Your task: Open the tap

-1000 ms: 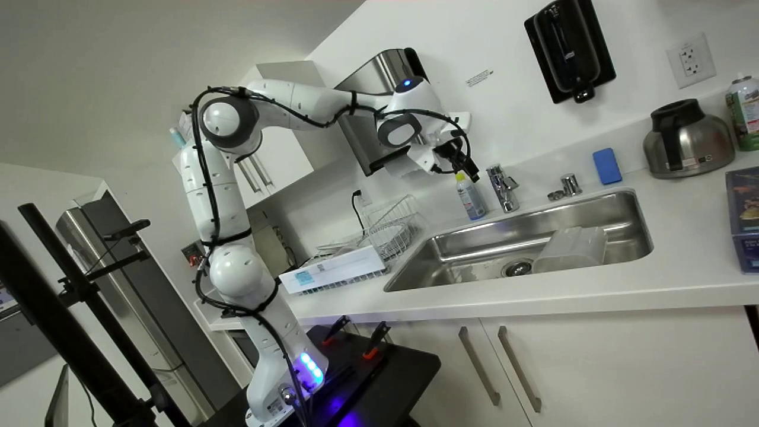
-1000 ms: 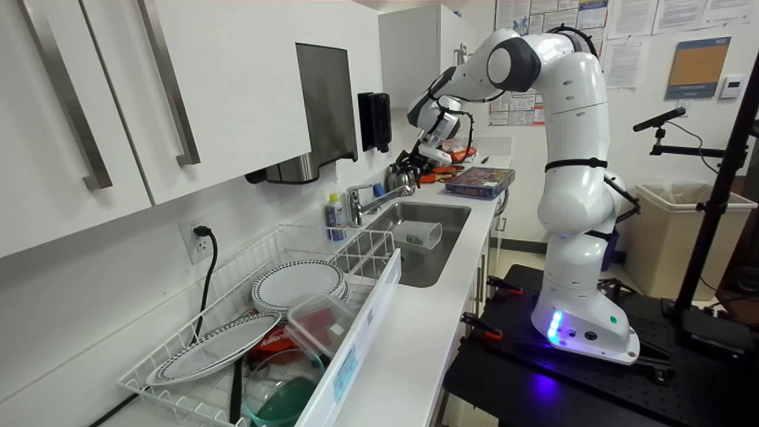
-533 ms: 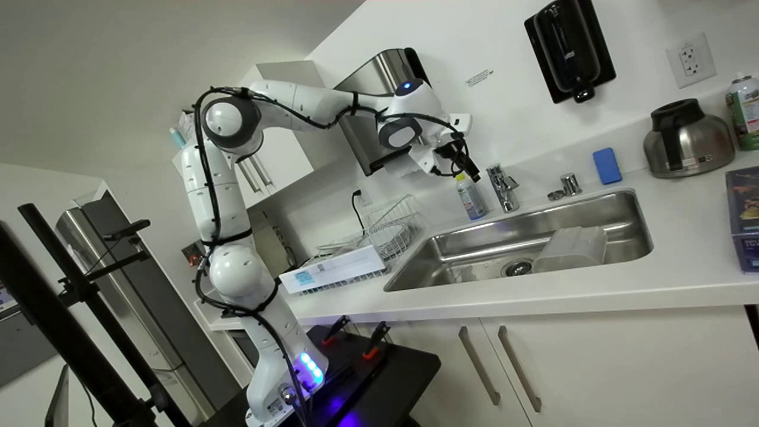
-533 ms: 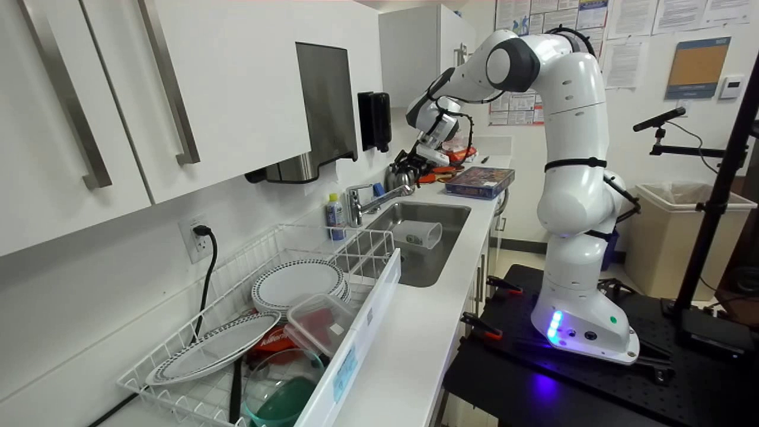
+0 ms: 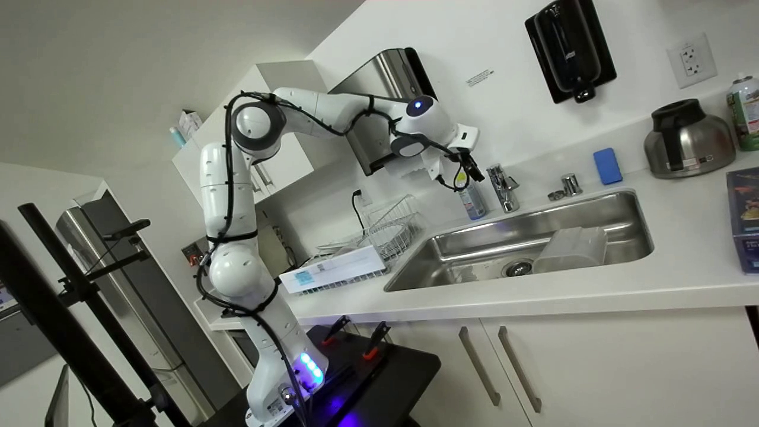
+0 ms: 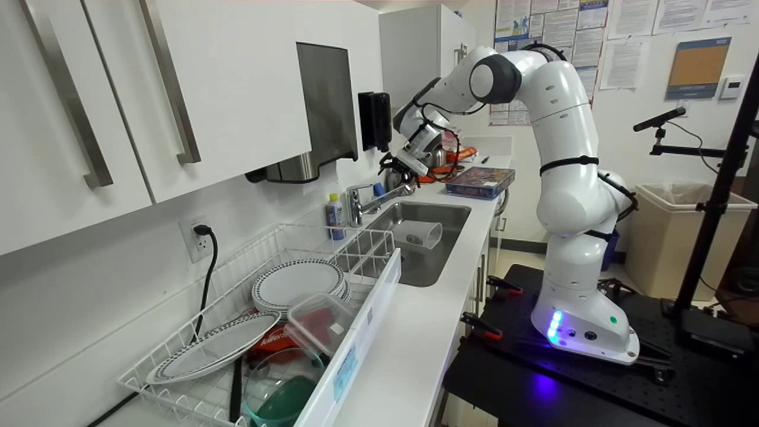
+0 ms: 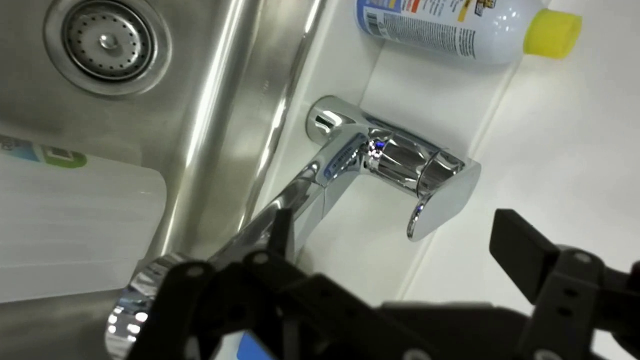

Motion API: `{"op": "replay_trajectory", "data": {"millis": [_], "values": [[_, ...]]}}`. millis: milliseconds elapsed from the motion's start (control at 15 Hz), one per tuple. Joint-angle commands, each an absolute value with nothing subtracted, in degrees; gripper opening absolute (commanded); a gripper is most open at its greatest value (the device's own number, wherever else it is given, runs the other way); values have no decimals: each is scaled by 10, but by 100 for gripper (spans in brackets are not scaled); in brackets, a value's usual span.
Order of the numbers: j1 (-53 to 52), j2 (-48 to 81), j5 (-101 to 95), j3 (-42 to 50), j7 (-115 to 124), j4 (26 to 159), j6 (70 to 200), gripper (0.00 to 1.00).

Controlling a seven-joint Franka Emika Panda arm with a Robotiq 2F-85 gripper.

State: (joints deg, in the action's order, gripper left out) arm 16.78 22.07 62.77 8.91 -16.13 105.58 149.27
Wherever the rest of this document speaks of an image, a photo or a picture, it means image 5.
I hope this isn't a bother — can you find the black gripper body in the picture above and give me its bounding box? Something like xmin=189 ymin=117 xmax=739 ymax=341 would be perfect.
xmin=440 ymin=145 xmax=476 ymax=192

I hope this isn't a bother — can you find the chrome sink faucet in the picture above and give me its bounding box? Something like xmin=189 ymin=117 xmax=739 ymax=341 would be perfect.
xmin=484 ymin=161 xmax=521 ymax=217

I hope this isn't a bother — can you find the dish soap bottle yellow cap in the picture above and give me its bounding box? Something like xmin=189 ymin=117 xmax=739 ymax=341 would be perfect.
xmin=460 ymin=179 xmax=491 ymax=223

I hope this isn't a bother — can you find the stainless steel sink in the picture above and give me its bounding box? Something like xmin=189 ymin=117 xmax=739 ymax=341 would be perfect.
xmin=384 ymin=188 xmax=656 ymax=295

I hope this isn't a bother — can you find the steel paper towel dispenser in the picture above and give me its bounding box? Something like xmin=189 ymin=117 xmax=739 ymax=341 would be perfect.
xmin=327 ymin=45 xmax=440 ymax=179

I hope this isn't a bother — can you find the small chrome sink fixture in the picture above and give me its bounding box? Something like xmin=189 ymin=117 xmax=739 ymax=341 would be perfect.
xmin=544 ymin=174 xmax=586 ymax=204

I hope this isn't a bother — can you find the translucent plastic container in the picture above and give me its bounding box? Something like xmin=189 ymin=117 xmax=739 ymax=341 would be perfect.
xmin=536 ymin=225 xmax=612 ymax=272

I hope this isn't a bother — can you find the blue sponge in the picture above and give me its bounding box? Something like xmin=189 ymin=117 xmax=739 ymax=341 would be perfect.
xmin=590 ymin=145 xmax=625 ymax=188

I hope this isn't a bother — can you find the white box with blue label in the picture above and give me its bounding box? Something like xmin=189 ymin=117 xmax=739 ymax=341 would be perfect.
xmin=276 ymin=244 xmax=388 ymax=296

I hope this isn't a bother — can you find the red black clamp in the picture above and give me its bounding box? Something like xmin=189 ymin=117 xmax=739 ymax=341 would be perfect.
xmin=318 ymin=313 xmax=356 ymax=352
xmin=359 ymin=317 xmax=394 ymax=367

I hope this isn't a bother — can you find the white upper cabinet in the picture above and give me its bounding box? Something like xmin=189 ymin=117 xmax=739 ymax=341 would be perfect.
xmin=170 ymin=59 xmax=327 ymax=225

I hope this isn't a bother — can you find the white cabinet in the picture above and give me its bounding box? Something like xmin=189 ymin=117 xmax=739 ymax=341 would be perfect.
xmin=208 ymin=303 xmax=759 ymax=427
xmin=170 ymin=59 xmax=327 ymax=225

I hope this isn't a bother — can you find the black robot table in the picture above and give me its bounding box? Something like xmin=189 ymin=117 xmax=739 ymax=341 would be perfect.
xmin=197 ymin=322 xmax=444 ymax=427

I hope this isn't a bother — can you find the white lower cabinet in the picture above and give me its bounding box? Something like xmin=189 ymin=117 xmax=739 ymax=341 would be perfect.
xmin=208 ymin=303 xmax=759 ymax=427

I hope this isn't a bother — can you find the white bottle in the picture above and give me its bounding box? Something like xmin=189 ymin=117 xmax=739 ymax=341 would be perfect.
xmin=176 ymin=106 xmax=204 ymax=145

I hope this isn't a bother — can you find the cylindrical can with label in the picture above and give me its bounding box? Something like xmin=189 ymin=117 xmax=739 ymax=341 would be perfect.
xmin=722 ymin=73 xmax=759 ymax=155

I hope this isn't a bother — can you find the dark blue box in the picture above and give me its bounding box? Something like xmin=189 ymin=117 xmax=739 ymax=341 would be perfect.
xmin=725 ymin=163 xmax=759 ymax=276

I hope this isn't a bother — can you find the stainless steel refrigerator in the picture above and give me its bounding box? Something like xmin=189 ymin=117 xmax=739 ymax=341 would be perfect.
xmin=55 ymin=188 xmax=243 ymax=418

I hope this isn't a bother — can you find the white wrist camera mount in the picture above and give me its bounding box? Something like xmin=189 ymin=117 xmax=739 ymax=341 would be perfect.
xmin=453 ymin=124 xmax=482 ymax=153

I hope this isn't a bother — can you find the white wire dish rack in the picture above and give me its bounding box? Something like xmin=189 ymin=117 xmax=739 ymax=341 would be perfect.
xmin=311 ymin=192 xmax=421 ymax=272

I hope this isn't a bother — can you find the black power cable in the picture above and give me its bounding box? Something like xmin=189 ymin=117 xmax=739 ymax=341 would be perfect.
xmin=349 ymin=188 xmax=371 ymax=237

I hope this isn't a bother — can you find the black wall soap dispenser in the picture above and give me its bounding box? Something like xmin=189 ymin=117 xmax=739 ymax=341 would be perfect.
xmin=521 ymin=0 xmax=618 ymax=104

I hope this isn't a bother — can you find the steel lower cabinet handle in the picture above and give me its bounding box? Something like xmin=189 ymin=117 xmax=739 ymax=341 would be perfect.
xmin=455 ymin=326 xmax=504 ymax=411
xmin=495 ymin=322 xmax=548 ymax=416

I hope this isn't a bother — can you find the steel cabinet handle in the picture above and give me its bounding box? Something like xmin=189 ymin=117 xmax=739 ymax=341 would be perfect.
xmin=455 ymin=326 xmax=504 ymax=411
xmin=495 ymin=322 xmax=548 ymax=416
xmin=248 ymin=153 xmax=274 ymax=192

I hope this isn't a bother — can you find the steel upper cabinet handle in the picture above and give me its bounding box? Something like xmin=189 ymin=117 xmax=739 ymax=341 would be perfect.
xmin=248 ymin=153 xmax=274 ymax=192

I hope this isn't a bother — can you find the empty white wall outlet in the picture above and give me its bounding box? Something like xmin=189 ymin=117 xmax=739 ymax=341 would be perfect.
xmin=663 ymin=32 xmax=719 ymax=90

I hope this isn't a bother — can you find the black camera stand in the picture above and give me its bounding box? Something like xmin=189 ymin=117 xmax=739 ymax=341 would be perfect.
xmin=0 ymin=199 xmax=191 ymax=427

